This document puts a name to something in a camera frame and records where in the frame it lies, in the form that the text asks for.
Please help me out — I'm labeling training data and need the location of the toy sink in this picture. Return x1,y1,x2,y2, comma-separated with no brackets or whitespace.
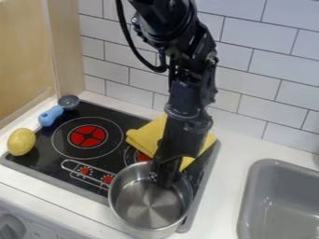
235,158,319,239

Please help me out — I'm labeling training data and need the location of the silver pot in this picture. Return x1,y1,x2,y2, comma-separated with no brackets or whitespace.
106,161,196,239

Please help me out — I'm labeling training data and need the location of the toy stove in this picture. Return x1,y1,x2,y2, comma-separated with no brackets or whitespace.
0,99,222,234

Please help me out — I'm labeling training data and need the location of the blue and grey toy scoop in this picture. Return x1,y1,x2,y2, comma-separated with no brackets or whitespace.
37,94,81,128

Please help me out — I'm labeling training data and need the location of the yellow cloth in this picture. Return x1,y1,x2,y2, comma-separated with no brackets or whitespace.
124,113,218,173

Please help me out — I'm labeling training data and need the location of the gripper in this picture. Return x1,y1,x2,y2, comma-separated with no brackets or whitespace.
147,105,215,190

